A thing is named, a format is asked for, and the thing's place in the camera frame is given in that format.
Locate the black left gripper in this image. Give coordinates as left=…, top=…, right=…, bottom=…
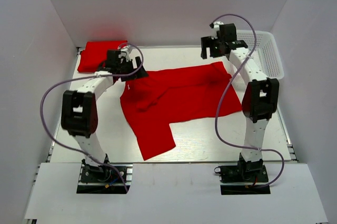
left=118, top=56, right=149, bottom=82

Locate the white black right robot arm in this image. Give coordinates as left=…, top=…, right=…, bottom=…
left=201, top=36, right=280, bottom=181

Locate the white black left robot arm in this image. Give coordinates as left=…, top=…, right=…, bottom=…
left=61, top=54, right=148, bottom=181

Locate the white perforated plastic basket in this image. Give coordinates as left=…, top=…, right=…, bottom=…
left=237, top=30, right=284, bottom=80

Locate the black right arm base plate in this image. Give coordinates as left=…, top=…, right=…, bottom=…
left=214, top=165, right=271, bottom=196

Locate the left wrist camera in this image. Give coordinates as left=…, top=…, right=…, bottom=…
left=105, top=49, right=133, bottom=68

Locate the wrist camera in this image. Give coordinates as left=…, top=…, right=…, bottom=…
left=210, top=22, right=237, bottom=42
left=105, top=49, right=133, bottom=68

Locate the folded red t shirt stack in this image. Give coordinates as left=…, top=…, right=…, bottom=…
left=77, top=40, right=128, bottom=73

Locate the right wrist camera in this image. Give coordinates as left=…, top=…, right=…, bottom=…
left=210, top=22, right=237, bottom=42

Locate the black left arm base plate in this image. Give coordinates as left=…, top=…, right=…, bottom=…
left=76, top=164, right=133, bottom=195

